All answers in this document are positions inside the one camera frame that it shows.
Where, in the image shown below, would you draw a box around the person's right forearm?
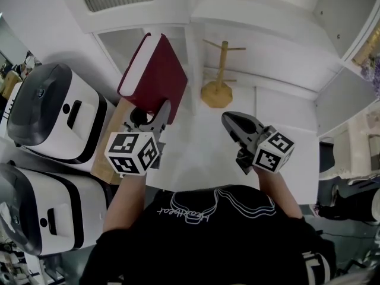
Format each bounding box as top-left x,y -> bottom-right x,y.
256,166 -> 303,219

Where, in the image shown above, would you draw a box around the purple artificial flowers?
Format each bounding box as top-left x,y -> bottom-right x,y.
360,55 -> 380,97

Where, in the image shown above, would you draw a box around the golden textured ornament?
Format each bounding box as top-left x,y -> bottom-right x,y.
351,25 -> 380,68

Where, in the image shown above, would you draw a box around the white and black robot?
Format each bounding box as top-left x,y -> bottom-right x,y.
0,161 -> 107,257
5,62 -> 116,164

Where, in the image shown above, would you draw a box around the wooden mug tree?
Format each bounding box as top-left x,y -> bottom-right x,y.
200,39 -> 247,109

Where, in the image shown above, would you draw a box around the black cable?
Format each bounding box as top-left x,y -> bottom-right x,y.
320,230 -> 380,242

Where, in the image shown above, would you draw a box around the dark red hardcover book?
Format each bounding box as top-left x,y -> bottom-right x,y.
117,33 -> 189,126

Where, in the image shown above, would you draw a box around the white shelf cubby with book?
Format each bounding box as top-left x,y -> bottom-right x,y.
93,27 -> 191,115

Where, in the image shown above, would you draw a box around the white machine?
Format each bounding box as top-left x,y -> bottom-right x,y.
319,108 -> 380,186

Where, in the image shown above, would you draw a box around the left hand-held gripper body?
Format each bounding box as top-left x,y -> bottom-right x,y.
104,122 -> 167,178

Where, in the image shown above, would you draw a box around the wooden board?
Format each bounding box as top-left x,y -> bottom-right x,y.
90,98 -> 134,185

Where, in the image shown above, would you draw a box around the person's left forearm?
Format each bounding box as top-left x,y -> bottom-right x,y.
102,173 -> 148,234

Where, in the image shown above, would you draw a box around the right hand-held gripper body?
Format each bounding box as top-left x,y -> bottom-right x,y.
236,125 -> 296,175

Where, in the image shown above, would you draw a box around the person's shirt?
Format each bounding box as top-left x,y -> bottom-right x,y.
80,184 -> 338,285

